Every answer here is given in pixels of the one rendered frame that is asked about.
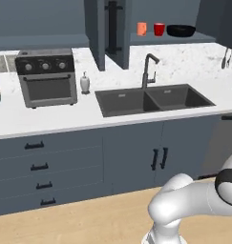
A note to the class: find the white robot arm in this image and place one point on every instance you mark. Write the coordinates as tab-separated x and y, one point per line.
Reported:
184	200

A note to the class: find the dark grey double sink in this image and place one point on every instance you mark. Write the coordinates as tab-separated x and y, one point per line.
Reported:
127	101

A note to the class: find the blue-grey base cupboard door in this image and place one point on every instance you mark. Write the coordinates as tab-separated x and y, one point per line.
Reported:
130	158
190	146

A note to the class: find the white soap dispenser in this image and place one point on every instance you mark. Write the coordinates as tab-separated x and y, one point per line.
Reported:
85	84

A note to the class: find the blue-grey drawer front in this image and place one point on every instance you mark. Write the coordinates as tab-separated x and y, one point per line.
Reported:
76	178
79	193
73	160
69	143

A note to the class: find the dark grey tap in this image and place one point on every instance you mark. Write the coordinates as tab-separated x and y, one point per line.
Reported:
146	71

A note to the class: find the grey toaster oven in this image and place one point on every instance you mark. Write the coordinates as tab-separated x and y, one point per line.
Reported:
47	89

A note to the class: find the red glass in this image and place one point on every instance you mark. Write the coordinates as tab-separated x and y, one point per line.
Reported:
159	30

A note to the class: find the grey dishwasher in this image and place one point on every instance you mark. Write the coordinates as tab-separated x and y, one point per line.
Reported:
221	146

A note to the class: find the black bowl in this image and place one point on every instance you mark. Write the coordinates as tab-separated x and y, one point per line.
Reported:
181	31

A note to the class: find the hanging kitchen utensil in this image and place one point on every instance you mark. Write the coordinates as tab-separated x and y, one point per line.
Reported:
224	60
229	58

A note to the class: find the blue-grey wall cabinet door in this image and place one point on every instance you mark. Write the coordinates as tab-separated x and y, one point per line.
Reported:
222	19
95	31
127	31

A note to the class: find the blue-grey wall cabinet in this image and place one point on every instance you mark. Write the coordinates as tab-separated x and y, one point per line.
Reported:
37	22
178	12

